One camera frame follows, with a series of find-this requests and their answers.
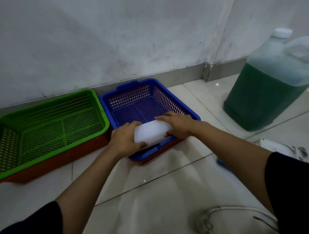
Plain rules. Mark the person's right thumb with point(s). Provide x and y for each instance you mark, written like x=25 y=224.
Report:
x=171 y=133

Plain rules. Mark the person's right hand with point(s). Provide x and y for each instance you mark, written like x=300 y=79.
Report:
x=182 y=125

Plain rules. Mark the person's left thumb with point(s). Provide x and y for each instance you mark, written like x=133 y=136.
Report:
x=140 y=145

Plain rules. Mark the person's right forearm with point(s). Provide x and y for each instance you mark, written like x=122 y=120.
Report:
x=236 y=156

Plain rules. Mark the black shirt sleeve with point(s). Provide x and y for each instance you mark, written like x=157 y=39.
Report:
x=36 y=220
x=289 y=192

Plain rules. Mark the blue plastic mesh basket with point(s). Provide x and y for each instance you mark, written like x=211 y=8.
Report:
x=137 y=106

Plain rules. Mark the green plastic mesh basket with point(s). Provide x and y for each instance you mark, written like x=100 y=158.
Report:
x=53 y=127

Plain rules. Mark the white translucent plastic block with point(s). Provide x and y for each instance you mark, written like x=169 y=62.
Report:
x=152 y=132

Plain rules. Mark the person's left hand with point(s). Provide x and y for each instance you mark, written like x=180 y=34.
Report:
x=122 y=142

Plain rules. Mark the small red plastic basket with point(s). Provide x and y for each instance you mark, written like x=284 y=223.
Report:
x=159 y=151

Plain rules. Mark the white printed cloth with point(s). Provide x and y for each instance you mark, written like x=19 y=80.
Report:
x=282 y=148

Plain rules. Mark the large red plastic basket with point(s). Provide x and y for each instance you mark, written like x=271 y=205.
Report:
x=55 y=161

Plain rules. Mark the jug of green liquid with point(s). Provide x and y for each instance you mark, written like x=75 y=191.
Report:
x=260 y=94

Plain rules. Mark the white jug cap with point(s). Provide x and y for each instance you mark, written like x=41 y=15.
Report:
x=282 y=32

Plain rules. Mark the small blue object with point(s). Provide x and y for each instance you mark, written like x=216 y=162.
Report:
x=221 y=163

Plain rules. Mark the person's left forearm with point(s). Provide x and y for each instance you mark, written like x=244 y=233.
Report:
x=89 y=188

